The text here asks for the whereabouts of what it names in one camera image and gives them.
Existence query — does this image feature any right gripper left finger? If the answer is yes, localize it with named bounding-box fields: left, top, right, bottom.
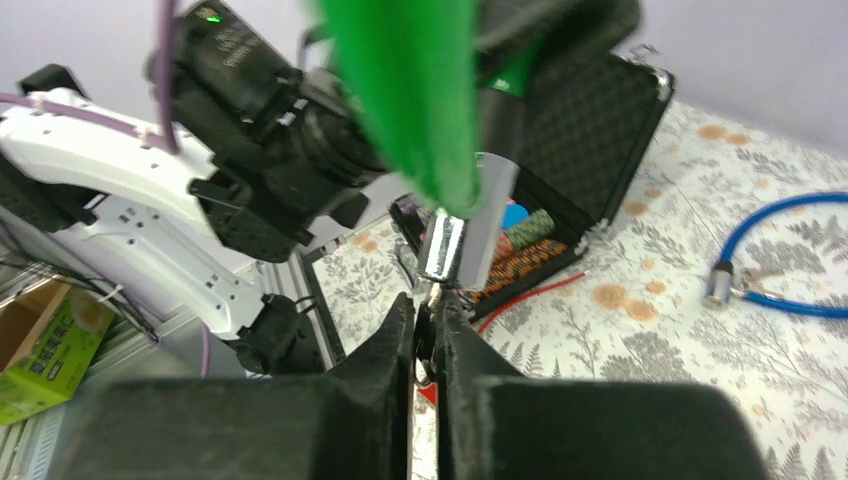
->
left=49, top=294, right=415, bottom=479

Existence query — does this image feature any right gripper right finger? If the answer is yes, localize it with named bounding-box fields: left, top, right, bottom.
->
left=433, top=296, right=767, bottom=479

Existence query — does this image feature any red cable lock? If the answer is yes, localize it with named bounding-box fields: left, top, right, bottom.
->
left=417, top=270, right=588, bottom=407

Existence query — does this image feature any blue cable lock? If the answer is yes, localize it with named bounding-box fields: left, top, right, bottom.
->
left=704, top=192, right=848, bottom=321

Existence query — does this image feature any green cable lock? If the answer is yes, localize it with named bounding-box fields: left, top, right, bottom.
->
left=316, top=1, right=517, bottom=291

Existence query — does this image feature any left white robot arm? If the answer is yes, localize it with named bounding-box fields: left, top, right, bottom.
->
left=1, top=1, right=387, bottom=376

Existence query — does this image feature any floral table mat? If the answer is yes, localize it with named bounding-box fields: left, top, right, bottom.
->
left=312, top=102, right=847, bottom=479

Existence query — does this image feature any green cardboard box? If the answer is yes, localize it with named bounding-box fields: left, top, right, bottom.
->
left=1, top=280, right=116, bottom=426

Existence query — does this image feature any black poker chip case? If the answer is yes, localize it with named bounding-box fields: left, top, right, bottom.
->
left=387, top=42, right=677, bottom=323

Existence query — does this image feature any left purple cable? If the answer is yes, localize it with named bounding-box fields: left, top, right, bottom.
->
left=0, top=0, right=213, bottom=379

